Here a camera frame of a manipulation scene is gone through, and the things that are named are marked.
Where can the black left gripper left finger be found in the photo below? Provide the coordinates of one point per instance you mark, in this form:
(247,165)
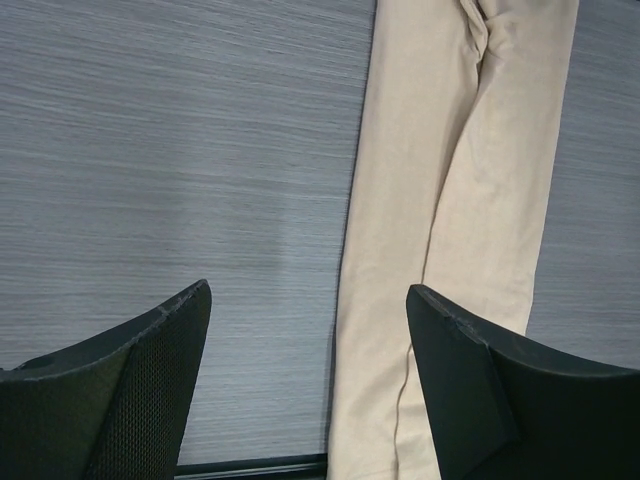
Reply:
(113,406)

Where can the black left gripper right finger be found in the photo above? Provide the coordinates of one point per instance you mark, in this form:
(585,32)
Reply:
(502,406)

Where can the beige t shirt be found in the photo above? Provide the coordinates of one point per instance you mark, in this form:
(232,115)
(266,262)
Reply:
(450,189)

